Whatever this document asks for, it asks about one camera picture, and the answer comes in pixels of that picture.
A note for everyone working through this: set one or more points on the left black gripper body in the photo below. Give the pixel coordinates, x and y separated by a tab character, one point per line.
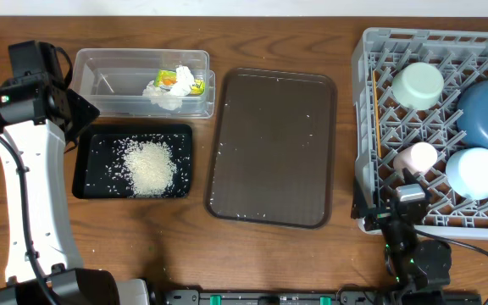
81	113

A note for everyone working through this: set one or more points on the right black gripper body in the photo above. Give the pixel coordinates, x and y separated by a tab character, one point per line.
380	218

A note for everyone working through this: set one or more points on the pink cup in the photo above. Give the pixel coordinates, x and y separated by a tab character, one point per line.
417	159

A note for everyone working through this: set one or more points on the pile of white rice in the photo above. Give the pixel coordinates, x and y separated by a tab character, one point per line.
142	166

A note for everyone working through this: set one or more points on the yellow green snack wrapper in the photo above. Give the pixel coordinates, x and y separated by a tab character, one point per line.
165	79

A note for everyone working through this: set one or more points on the white tissue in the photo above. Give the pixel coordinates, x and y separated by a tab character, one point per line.
168	100
184	82

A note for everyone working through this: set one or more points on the light blue small plate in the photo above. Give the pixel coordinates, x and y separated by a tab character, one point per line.
467	173

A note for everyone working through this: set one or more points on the mint green bowl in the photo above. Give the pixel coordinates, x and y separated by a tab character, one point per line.
418	86

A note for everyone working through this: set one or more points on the wooden chopstick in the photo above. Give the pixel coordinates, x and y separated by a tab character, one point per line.
376	114

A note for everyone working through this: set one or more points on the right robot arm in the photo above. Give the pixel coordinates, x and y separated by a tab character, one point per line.
421	268

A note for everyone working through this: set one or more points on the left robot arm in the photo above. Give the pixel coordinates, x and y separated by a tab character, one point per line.
39	115

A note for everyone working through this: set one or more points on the black waste tray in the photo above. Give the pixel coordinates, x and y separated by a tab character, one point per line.
92	130

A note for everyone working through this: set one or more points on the grey dishwasher rack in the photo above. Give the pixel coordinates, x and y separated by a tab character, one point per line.
462	59

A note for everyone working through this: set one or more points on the clear plastic bin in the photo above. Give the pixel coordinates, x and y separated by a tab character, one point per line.
113	79

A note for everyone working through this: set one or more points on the dark brown serving tray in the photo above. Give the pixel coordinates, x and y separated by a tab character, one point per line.
274	149

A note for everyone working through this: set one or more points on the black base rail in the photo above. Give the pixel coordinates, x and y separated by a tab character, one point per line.
341	297

